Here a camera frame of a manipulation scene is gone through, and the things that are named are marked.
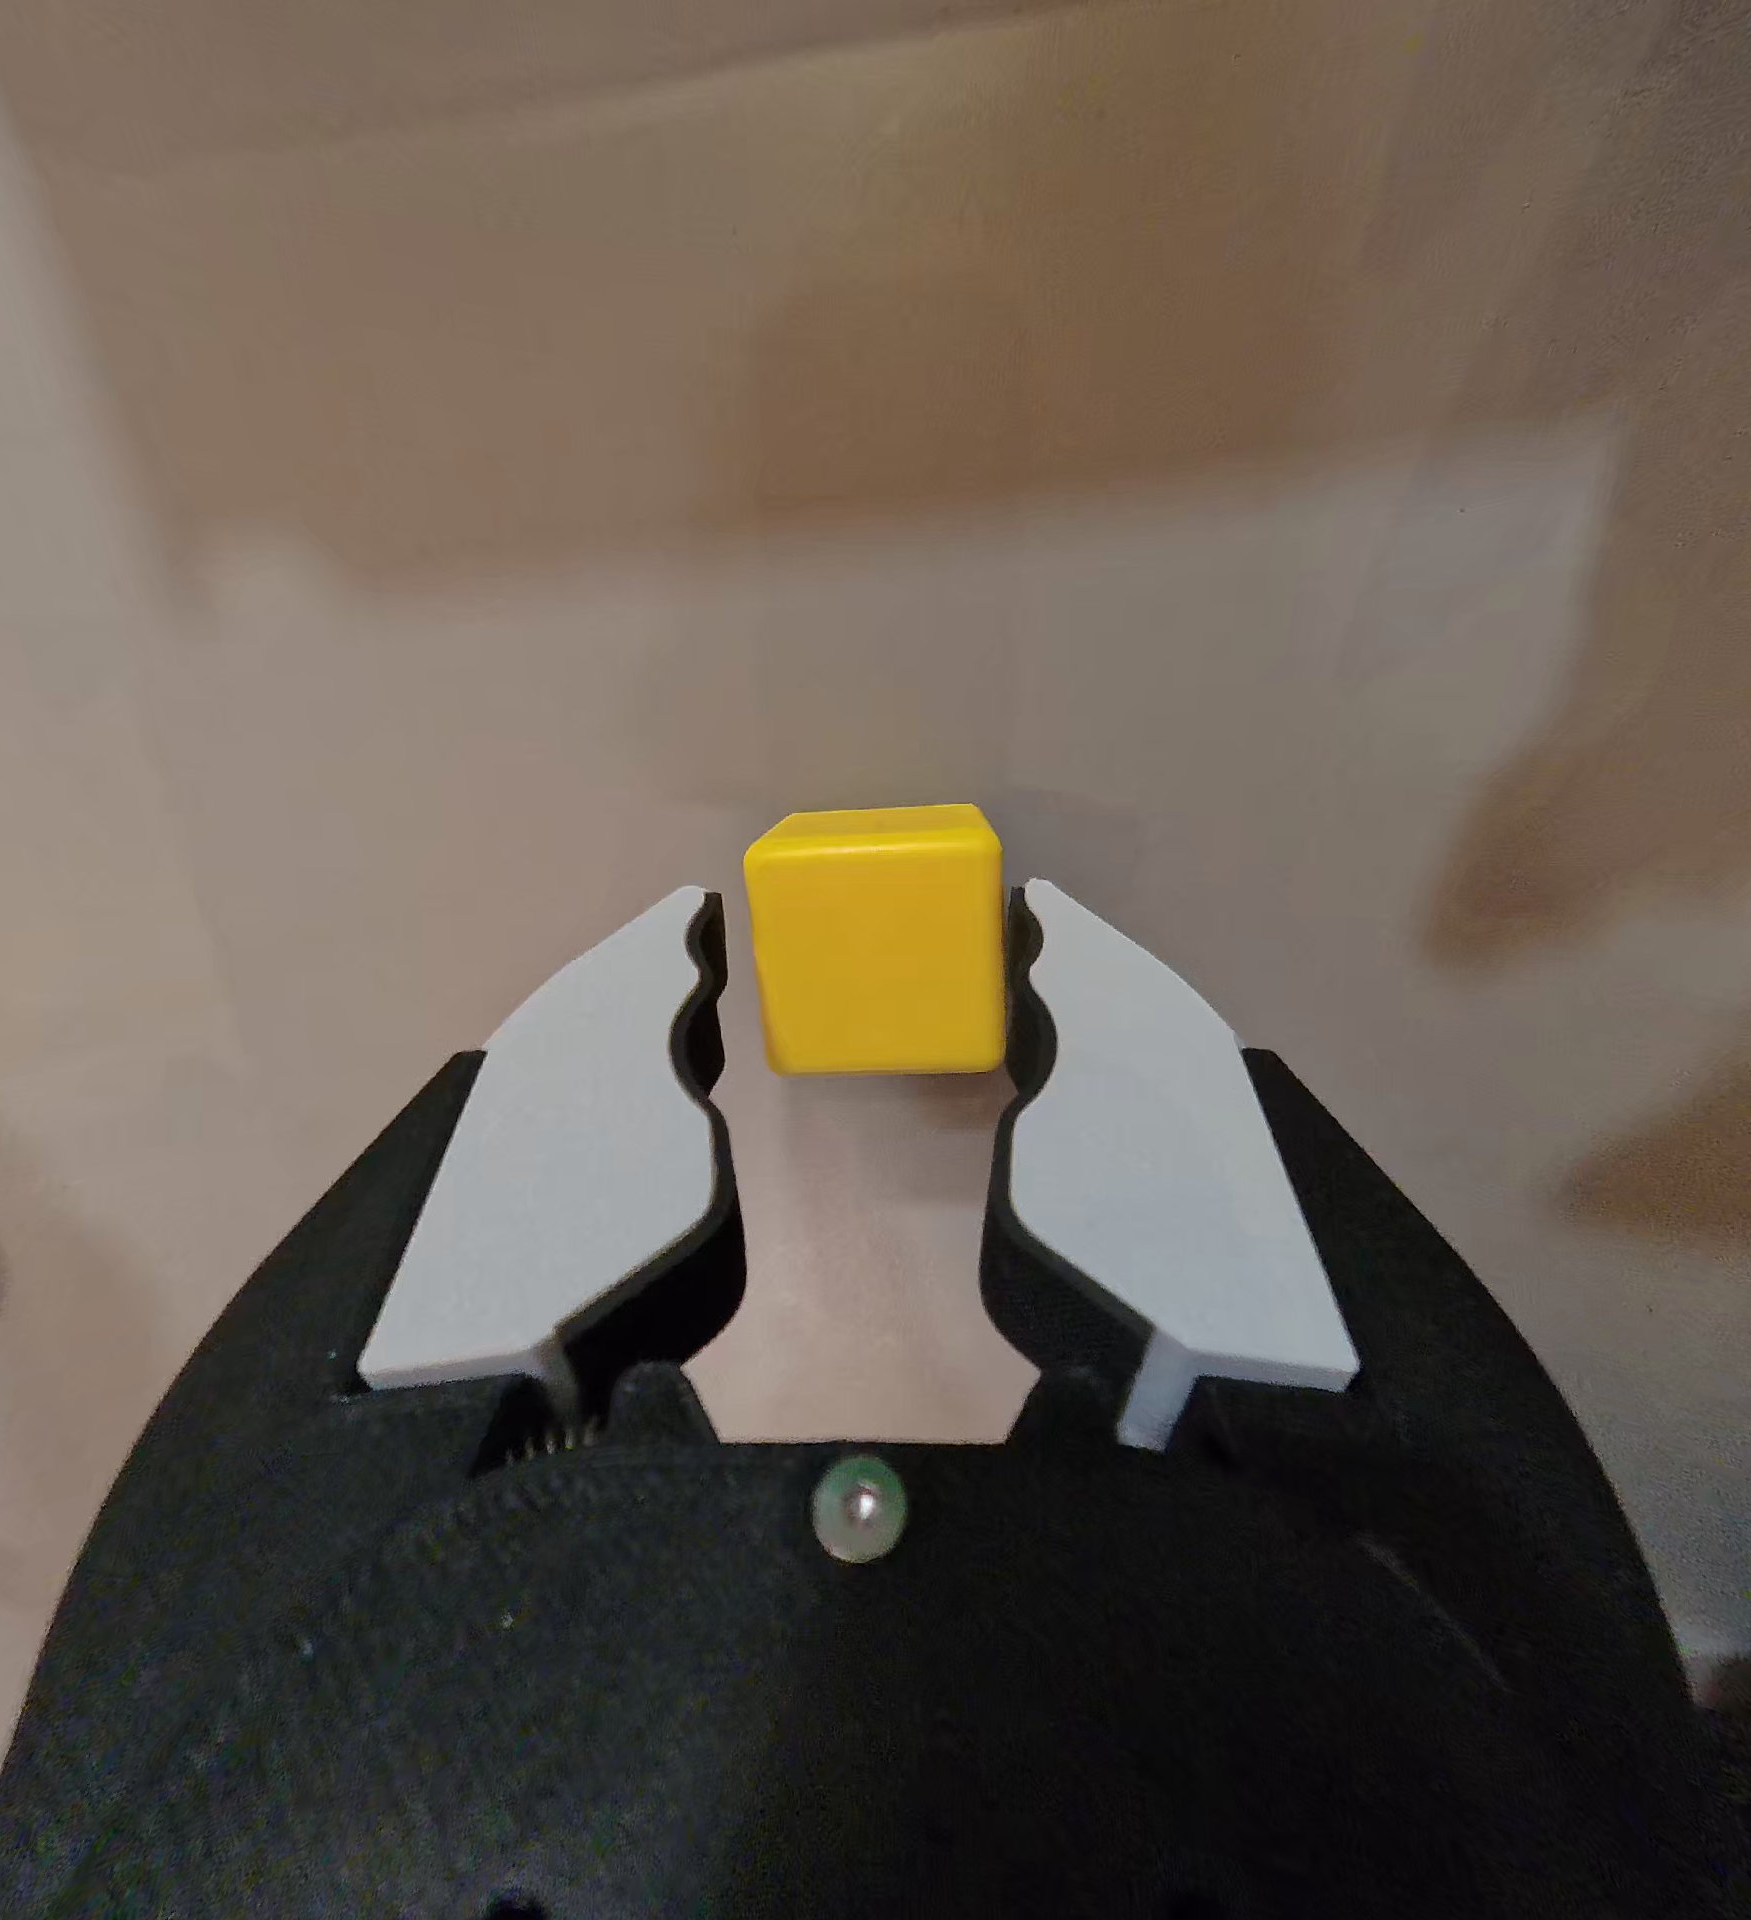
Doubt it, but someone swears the yellow cube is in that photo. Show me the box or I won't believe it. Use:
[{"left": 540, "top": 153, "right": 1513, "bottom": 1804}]
[{"left": 742, "top": 804, "right": 1006, "bottom": 1080}]

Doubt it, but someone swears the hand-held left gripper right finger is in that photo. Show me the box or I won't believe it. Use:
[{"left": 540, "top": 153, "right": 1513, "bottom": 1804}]
[{"left": 977, "top": 879, "right": 1365, "bottom": 1452}]

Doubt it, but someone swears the grey desk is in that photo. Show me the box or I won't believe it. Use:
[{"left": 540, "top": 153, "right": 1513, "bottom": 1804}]
[{"left": 0, "top": 0, "right": 1751, "bottom": 1823}]

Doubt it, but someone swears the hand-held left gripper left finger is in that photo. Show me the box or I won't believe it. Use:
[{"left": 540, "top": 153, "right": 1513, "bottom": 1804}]
[{"left": 353, "top": 886, "right": 750, "bottom": 1428}]

